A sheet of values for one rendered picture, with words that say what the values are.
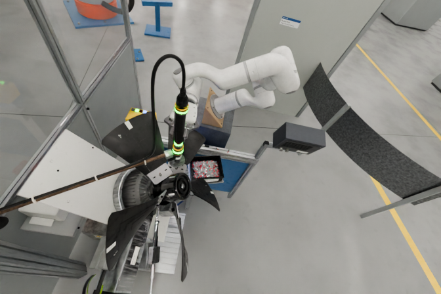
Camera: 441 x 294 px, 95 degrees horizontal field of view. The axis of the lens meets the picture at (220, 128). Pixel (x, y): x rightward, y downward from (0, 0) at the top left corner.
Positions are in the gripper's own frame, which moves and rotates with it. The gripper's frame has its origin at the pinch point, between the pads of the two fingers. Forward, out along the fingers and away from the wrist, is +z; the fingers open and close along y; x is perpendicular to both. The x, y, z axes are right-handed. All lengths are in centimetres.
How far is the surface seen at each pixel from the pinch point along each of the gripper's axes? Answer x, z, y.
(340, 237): -146, -13, -178
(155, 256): -38, 35, 0
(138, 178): -28.6, 8.0, 15.1
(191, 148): -28.3, -12.6, -5.2
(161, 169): -20.0, 5.7, 5.1
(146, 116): -4.5, -8.7, 15.1
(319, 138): -22, -33, -79
